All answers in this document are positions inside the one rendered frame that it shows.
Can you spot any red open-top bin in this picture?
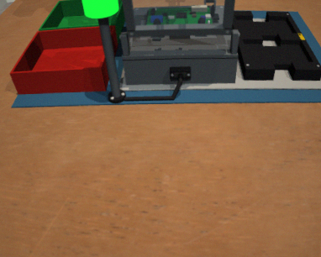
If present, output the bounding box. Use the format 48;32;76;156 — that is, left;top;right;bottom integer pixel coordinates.
10;26;109;95

